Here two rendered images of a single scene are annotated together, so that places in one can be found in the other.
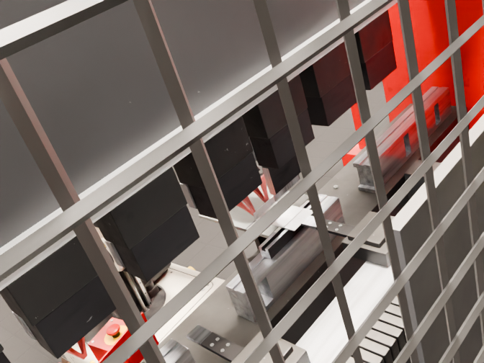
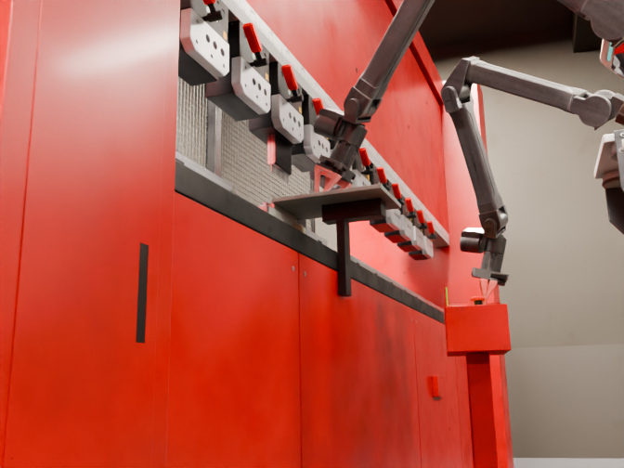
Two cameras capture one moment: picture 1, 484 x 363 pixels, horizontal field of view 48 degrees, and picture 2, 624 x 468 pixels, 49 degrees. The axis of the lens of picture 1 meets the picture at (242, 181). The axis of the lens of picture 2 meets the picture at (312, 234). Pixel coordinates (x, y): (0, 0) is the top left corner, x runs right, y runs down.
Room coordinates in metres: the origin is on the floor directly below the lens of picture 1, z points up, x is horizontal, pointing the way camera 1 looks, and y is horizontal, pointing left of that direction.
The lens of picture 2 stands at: (2.57, -0.86, 0.54)
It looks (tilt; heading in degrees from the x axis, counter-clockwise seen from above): 14 degrees up; 149
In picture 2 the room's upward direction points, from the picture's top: 1 degrees counter-clockwise
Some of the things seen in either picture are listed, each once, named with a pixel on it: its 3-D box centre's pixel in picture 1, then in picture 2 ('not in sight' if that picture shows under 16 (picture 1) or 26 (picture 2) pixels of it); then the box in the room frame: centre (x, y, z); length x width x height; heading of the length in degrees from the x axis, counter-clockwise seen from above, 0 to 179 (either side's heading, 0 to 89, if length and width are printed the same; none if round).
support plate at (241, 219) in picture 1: (253, 207); (337, 203); (1.25, -0.01, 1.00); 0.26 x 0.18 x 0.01; 38
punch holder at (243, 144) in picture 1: (216, 166); (305, 134); (1.03, 0.04, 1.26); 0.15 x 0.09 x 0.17; 128
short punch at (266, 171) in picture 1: (283, 173); (279, 159); (1.14, -0.10, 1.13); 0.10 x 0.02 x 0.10; 128
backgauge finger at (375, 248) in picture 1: (348, 228); not in sight; (1.00, -0.20, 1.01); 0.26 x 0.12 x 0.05; 38
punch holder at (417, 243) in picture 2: not in sight; (409, 229); (0.29, 0.98, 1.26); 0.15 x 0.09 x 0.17; 128
